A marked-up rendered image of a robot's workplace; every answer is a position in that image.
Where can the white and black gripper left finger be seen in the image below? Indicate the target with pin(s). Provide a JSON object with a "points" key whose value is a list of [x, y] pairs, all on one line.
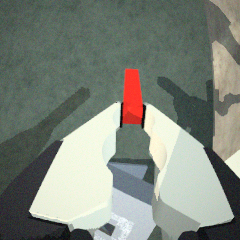
{"points": [[67, 186]]}

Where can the grey panel with square hole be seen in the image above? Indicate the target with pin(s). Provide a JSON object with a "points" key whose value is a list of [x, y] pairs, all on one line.
{"points": [[131, 208]]}

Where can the red rectangular peg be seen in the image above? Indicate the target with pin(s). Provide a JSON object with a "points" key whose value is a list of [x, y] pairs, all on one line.
{"points": [[132, 104]]}

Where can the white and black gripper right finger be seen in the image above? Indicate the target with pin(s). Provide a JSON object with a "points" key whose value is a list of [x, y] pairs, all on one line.
{"points": [[195, 189]]}

